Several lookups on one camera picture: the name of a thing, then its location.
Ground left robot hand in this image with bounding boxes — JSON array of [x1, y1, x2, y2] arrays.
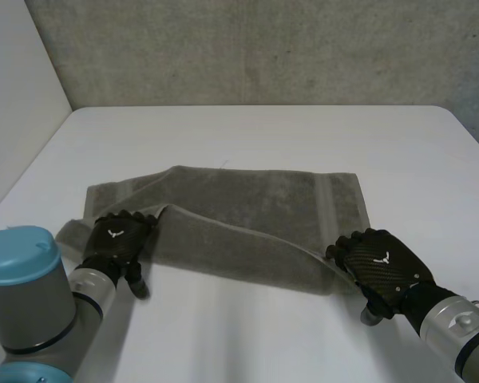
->
[[79, 210, 159, 300]]

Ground grey towel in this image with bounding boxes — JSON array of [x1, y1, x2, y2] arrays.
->
[[55, 164, 363, 297]]

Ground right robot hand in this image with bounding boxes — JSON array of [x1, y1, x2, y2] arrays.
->
[[325, 228, 456, 327]]

